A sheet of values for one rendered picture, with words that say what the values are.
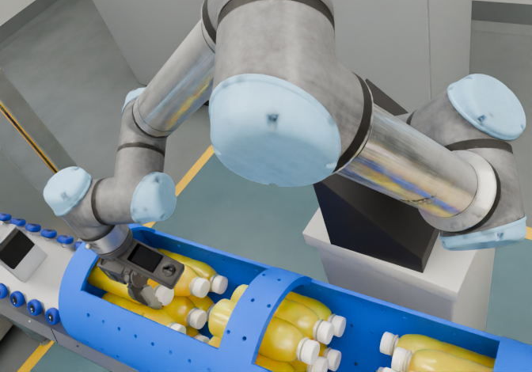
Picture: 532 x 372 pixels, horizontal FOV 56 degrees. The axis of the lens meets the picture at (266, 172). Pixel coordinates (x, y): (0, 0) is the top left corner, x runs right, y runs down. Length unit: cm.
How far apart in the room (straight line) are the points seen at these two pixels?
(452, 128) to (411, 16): 134
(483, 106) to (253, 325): 49
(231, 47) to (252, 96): 6
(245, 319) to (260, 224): 172
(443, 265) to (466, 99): 33
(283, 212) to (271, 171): 212
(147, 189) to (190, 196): 211
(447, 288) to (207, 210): 195
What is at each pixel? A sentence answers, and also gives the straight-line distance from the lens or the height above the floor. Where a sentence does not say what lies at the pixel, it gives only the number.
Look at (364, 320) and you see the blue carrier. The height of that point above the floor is 104.
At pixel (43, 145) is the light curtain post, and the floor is 111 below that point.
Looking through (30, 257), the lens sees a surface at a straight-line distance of 161.
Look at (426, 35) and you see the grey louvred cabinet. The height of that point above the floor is 79.
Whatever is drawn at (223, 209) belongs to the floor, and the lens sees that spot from 271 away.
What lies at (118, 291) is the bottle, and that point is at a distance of 110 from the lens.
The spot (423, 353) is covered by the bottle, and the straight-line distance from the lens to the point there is 91.
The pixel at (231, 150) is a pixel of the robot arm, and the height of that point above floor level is 169.
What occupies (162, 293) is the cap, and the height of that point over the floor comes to 117.
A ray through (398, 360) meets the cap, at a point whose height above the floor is 113.
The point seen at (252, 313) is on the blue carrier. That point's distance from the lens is 87.
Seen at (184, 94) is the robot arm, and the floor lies 161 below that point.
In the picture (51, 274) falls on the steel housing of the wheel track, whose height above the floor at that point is 93.
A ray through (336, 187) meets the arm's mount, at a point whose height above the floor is 133.
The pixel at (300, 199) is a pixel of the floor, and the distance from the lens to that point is 261.
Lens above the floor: 198
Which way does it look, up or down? 45 degrees down
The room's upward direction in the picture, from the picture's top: 22 degrees counter-clockwise
